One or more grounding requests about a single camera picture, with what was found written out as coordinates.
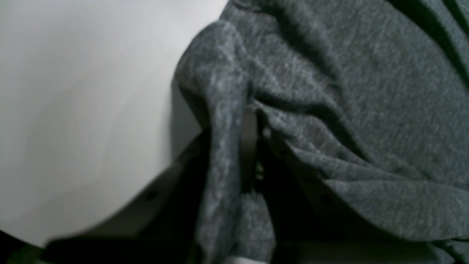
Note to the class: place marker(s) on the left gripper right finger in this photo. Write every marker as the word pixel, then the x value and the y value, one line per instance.
pixel 267 171

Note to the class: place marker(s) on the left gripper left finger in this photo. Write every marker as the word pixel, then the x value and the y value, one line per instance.
pixel 248 149

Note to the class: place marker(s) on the grey t-shirt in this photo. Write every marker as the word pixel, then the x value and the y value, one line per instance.
pixel 368 102

